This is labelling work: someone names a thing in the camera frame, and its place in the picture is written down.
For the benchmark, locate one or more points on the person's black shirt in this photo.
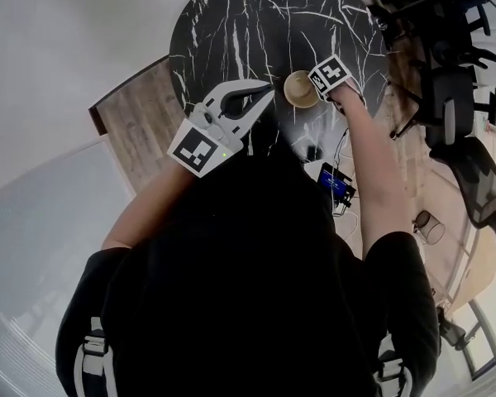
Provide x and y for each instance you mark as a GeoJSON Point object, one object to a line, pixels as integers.
{"type": "Point", "coordinates": [239, 283]}

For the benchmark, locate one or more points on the person's right forearm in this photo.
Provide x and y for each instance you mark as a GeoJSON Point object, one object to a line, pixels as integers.
{"type": "Point", "coordinates": [368, 172]}

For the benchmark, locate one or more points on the black device with blue screen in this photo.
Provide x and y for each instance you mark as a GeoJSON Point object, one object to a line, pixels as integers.
{"type": "Point", "coordinates": [332, 180]}

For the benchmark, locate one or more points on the black padded office chair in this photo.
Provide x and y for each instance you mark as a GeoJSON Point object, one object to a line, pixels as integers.
{"type": "Point", "coordinates": [450, 97]}

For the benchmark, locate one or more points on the person's left forearm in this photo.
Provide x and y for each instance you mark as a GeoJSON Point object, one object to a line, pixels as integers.
{"type": "Point", "coordinates": [149, 213]}

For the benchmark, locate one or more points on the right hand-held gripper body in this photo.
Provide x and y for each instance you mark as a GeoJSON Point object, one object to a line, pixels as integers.
{"type": "Point", "coordinates": [330, 75]}

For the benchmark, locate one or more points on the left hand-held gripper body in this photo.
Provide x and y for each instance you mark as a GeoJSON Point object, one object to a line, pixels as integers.
{"type": "Point", "coordinates": [196, 149]}

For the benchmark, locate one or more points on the black framed window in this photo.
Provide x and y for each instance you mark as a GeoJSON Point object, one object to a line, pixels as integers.
{"type": "Point", "coordinates": [492, 337]}

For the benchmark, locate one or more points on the light wooden desk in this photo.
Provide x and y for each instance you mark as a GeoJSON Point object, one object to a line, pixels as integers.
{"type": "Point", "coordinates": [487, 263]}

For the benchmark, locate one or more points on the round black marble table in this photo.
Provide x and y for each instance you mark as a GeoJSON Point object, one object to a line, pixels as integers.
{"type": "Point", "coordinates": [273, 27]}

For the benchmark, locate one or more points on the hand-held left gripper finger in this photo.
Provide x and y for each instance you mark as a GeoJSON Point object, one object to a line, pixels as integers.
{"type": "Point", "coordinates": [254, 120]}
{"type": "Point", "coordinates": [217, 97]}

